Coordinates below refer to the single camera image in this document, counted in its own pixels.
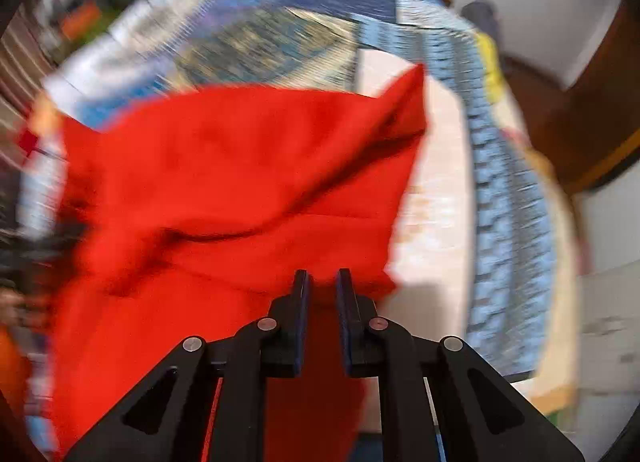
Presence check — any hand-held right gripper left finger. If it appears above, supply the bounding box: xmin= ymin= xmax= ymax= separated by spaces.
xmin=62 ymin=269 xmax=314 ymax=462

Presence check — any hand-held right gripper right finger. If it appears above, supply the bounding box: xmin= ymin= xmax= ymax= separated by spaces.
xmin=334 ymin=268 xmax=587 ymax=462

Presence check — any red zip jacket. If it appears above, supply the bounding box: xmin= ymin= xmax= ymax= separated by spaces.
xmin=49 ymin=63 xmax=432 ymax=462

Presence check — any orange box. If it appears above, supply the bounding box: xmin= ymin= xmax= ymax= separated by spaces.
xmin=61 ymin=3 xmax=102 ymax=40

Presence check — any white appliance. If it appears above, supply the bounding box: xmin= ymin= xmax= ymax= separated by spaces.
xmin=572 ymin=261 xmax=640 ymax=445

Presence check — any blue patchwork blanket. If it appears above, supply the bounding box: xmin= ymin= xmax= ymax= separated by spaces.
xmin=19 ymin=0 xmax=563 ymax=379

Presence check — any yellow bed sheet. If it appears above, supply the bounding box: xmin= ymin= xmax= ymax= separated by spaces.
xmin=472 ymin=31 xmax=507 ymax=95

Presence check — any wooden door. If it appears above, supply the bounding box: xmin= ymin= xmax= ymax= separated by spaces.
xmin=500 ymin=0 xmax=640 ymax=195

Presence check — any grey backpack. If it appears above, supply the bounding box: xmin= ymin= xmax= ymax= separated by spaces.
xmin=459 ymin=0 xmax=502 ymax=34

